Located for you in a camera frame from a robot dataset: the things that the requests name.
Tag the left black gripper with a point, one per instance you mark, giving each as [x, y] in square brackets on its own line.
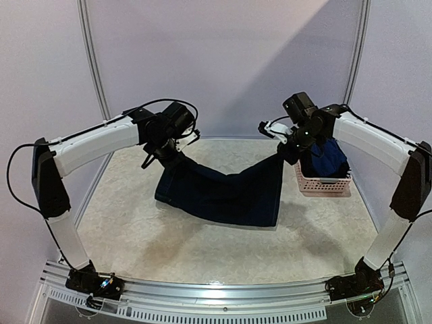
[158, 158]

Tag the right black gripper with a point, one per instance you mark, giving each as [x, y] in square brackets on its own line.
[289, 152]

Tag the dark blue denim jeans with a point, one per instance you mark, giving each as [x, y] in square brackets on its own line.
[248, 198]

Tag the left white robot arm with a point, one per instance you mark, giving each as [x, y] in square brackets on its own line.
[162, 135]

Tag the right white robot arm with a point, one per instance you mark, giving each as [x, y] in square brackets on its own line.
[409, 160]

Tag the pink plastic laundry basket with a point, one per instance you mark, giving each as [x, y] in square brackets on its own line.
[322, 187]

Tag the blue garment in basket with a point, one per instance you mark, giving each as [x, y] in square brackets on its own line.
[329, 150]

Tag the black garment in basket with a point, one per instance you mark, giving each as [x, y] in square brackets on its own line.
[324, 169]

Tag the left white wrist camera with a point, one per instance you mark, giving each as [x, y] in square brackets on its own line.
[181, 144]

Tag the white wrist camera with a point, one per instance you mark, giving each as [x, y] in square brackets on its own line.
[275, 130]
[181, 144]

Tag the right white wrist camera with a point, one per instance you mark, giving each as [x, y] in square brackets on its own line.
[275, 130]

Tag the right aluminium frame post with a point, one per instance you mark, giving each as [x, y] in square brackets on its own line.
[359, 43]

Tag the aluminium frame post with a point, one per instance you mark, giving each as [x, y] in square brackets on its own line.
[359, 43]
[84, 16]

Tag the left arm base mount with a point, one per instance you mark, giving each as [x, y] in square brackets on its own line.
[100, 285]

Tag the left aluminium frame post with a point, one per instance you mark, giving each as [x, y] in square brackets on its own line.
[84, 16]

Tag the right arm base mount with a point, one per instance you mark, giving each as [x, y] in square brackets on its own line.
[361, 291]

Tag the aluminium front rail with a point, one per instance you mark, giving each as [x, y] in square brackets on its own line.
[160, 302]

